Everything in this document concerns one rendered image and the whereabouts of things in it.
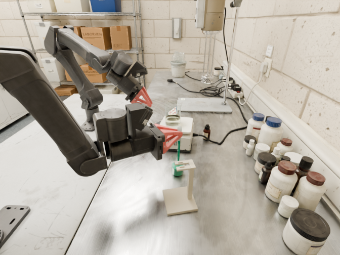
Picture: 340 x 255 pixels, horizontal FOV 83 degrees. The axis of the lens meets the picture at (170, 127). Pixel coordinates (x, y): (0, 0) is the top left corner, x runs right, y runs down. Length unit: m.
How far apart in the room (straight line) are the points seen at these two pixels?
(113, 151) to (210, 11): 0.77
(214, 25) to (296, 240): 0.85
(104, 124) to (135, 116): 0.07
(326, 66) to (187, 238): 0.64
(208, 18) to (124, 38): 1.93
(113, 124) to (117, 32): 2.45
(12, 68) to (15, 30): 3.57
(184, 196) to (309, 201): 0.31
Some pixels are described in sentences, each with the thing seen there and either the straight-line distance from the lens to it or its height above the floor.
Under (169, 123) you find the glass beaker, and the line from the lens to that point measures 0.70.
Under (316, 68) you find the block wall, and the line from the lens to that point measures 0.81.
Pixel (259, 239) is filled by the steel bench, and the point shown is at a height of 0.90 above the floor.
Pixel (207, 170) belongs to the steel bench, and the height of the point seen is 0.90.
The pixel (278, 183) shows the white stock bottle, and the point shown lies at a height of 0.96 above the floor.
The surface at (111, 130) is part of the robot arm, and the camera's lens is 0.44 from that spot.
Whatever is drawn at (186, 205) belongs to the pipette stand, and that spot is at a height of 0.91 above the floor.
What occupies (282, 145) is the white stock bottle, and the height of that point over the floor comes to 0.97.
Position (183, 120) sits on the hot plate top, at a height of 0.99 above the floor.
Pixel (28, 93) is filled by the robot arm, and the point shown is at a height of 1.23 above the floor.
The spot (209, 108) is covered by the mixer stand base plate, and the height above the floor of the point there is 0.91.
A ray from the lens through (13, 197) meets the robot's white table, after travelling 0.72.
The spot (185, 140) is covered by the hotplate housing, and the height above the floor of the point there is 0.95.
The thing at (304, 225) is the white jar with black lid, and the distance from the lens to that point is 0.51.
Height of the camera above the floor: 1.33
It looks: 29 degrees down
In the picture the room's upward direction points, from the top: straight up
